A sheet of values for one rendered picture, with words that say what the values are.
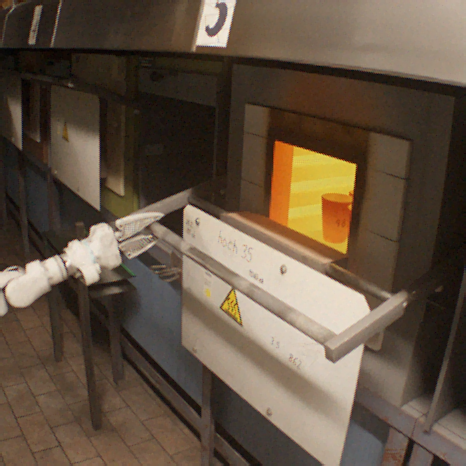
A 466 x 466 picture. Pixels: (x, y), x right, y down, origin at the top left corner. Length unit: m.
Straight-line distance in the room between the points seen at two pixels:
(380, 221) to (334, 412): 0.37
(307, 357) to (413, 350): 0.21
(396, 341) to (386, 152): 0.36
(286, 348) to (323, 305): 0.16
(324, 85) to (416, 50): 0.56
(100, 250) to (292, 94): 0.53
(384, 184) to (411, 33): 0.47
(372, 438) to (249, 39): 0.92
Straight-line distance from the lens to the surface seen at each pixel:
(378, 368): 1.14
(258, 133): 1.29
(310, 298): 1.03
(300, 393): 1.14
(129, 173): 1.98
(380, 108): 1.03
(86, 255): 1.20
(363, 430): 1.34
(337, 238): 1.30
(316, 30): 0.71
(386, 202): 1.02
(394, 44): 0.62
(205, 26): 0.92
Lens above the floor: 1.52
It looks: 18 degrees down
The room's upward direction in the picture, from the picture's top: 3 degrees clockwise
